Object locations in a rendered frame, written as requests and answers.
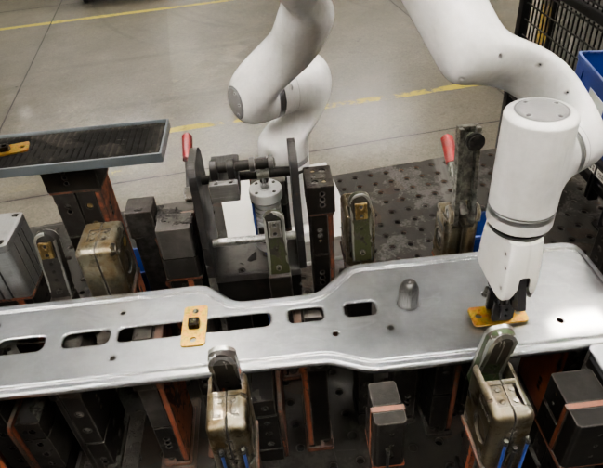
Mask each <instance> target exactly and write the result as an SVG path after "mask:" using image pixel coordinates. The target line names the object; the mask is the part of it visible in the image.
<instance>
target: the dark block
mask: <svg viewBox="0 0 603 468"><path fill-rule="evenodd" d="M303 181H304V193H305V199H306V205H307V211H308V226H309V238H310V251H311V264H312V278H313V291H314V292H315V293H316V292H318V291H320V290H322V289H323V288H324V287H325V286H326V285H327V284H329V283H330V282H331V281H332V280H333V279H334V278H335V261H334V212H335V195H334V180H333V176H332V172H331V168H330V165H320V166H310V167H303Z"/></svg>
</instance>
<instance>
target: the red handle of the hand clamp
mask: <svg viewBox="0 0 603 468"><path fill-rule="evenodd" d="M440 140H441V145H442V148H443V153H444V158H445V162H446V165H448V169H449V174H450V179H451V182H452V178H453V162H454V147H455V145H454V140H453V136H452V135H449V134H446V135H444V136H443V137H442V138H441V139H440ZM468 215H469V209H467V205H466V201H465V200H460V207H459V217H467V216H468Z"/></svg>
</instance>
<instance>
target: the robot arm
mask: <svg viewBox="0 0 603 468"><path fill-rule="evenodd" d="M279 1H280V2H281V3H280V7H279V10H278V13H277V16H276V19H275V22H274V25H273V28H272V30H271V32H270V33H269V35H268V36H267V37H266V38H265V39H264V40H263V41H262V43H261V44H260V45H259V46H258V47H257V48H256V49H255V50H254V51H253V52H252V53H251V54H250V55H249V56H248V57H247V58H246V59H245V60H244V61H243V63H242V64H241V65H240V66H239V67H238V69H237V70H236V71H235V73H233V75H232V77H231V79H230V81H229V88H228V102H229V105H230V108H231V110H232V112H233V114H234V115H235V116H236V117H237V118H238V119H239V120H241V121H242V122H244V123H247V124H263V123H266V122H269V121H270V122H269V123H268V125H267V126H266V127H265V128H264V129H263V131H262V132H261V134H260V135H259V137H258V141H257V149H258V157H263V156H266V158H267V157H268V155H271V154H272V157H274V158H275V162H276V165H275V166H274V165H273V166H274V168H280V167H289V163H288V153H287V142H286V138H291V137H294V138H295V148H296V154H297V162H298V171H300V170H303V167H309V153H308V138H309V135H310V132H311V131H312V129H313V127H314V126H315V124H316V122H317V121H318V120H319V118H320V117H321V114H322V112H323V110H324V109H325V107H326V104H327V102H328V100H329V97H330V95H331V90H332V76H331V72H330V69H329V67H328V64H327V63H326V61H325V60H324V59H323V58H322V57H321V56H320V55H318V54H319V52H320V51H321V49H322V47H323V45H324V43H325V41H326V39H327V37H328V35H329V33H330V30H331V29H332V27H333V24H334V5H333V2H332V0H279ZM401 1H402V3H403V4H404V6H405V8H406V10H407V11H408V13H409V15H410V17H411V19H412V21H413V23H414V25H415V27H416V29H417V31H418V32H419V33H420V35H421V37H422V39H423V41H424V43H425V44H426V47H427V49H428V51H429V53H430V55H431V56H432V58H433V59H434V61H435V63H436V65H437V66H438V68H439V70H440V72H441V73H442V74H443V75H444V77H445V78H446V79H447V80H448V81H450V82H451V83H453V84H456V85H486V86H491V87H495V88H499V89H501V90H504V91H505V92H507V93H509V94H510V95H512V96H513V97H515V98H517V99H518V100H515V101H513V102H511V103H509V104H508V105H507V106H506V107H505V109H504V112H503V117H502V122H501V128H500V134H499V139H498V145H497V150H496V155H495V161H494V166H493V172H492V182H491V187H490V193H489V199H488V204H487V209H486V218H487V220H486V223H485V226H484V229H483V232H482V236H481V241H480V245H479V249H478V262H479V264H480V266H481V268H482V270H483V272H484V274H485V276H486V278H487V280H488V285H489V287H490V288H488V291H487V296H486V301H485V307H486V308H487V309H492V315H491V320H492V321H498V320H507V319H511V318H513V315H514V311H515V310H516V311H517V312H518V311H526V296H528V297H531V296H532V295H533V293H534V291H535V288H536V285H537V281H538V278H539V273H540V268H541V263H542V256H543V247H544V235H545V234H546V232H548V231H549V230H550V229H551V228H552V226H553V224H554V220H555V216H556V212H557V207H558V203H559V199H560V196H561V192H562V190H563V189H564V187H565V185H566V184H567V182H568V181H569V180H570V179H571V178H572V177H573V176H574V175H576V174H578V173H580V172H581V171H582V170H584V169H586V168H588V167H590V166H591V165H593V164H595V163H596V162H597V161H598V160H600V159H601V158H602V156H603V120H602V118H601V116H600V114H599V112H598V110H597V108H596V105H595V104H594V102H593V100H592V99H591V97H590V96H589V94H588V92H587V90H586V89H585V87H584V86H583V83H582V82H581V80H580V79H579V77H578V76H577V75H576V73H575V72H574V71H573V70H572V68H571V67H570V66H569V65H568V64H567V63H566V62H565V61H564V60H562V59H561V58H560V57H558V56H557V55H556V54H554V53H553V52H551V51H550V50H548V49H546V48H544V47H542V46H540V45H537V44H535V43H533V42H531V41H528V40H526V39H523V38H521V37H518V36H516V35H514V34H513V33H511V32H510V31H508V30H507V29H506V28H505V27H504V25H503V24H502V23H501V21H500V20H499V19H498V17H497V15H496V13H495V11H494V9H493V7H492V4H491V3H490V1H489V0H401Z"/></svg>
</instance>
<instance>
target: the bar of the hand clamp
mask: <svg viewBox="0 0 603 468"><path fill-rule="evenodd" d="M484 144H485V137H484V136H483V135H482V127H481V126H480V125H479V124H478V123H470V124H460V125H456V131H455V147H454V162H453V178H452V207H453V210H454V223H453V224H454V225H455V226H458V221H459V207H460V200H467V209H469V215H468V216H467V217H466V219H467V221H468V222H469V223H470V224H474V223H475V212H476V200H477V189H478V168H479V157H480V149H482V148H483V146H484Z"/></svg>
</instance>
